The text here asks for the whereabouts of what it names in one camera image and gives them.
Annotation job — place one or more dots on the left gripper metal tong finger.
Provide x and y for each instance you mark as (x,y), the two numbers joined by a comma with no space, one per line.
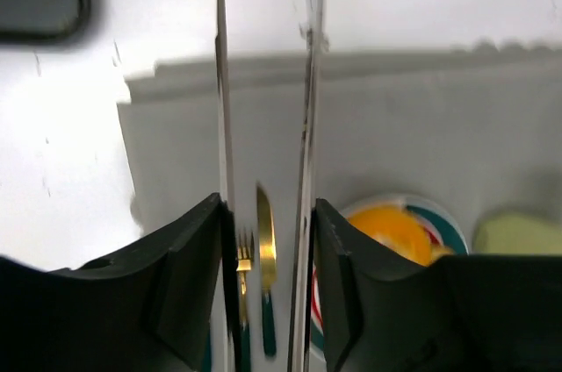
(317,45)

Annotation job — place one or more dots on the metal left gripper tong finger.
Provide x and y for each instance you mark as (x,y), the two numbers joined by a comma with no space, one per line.
(229,262)

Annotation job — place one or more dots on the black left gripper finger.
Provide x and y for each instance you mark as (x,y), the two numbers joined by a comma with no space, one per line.
(382,312)
(145,307)

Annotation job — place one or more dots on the orange glazed donut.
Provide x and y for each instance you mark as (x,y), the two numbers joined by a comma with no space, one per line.
(398,230)

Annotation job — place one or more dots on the pale green ceramic mug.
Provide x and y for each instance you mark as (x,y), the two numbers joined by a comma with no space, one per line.
(518,232)

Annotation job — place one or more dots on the white plate teal red rim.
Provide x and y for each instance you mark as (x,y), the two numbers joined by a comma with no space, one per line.
(438,224)

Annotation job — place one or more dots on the grey cloth placemat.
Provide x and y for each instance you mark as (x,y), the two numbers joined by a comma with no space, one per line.
(472,132)

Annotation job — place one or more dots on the gold fork green handle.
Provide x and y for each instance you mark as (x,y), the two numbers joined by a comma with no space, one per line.
(245,259)

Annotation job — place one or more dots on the gold knife green handle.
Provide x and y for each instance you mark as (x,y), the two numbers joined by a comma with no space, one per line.
(268,268)

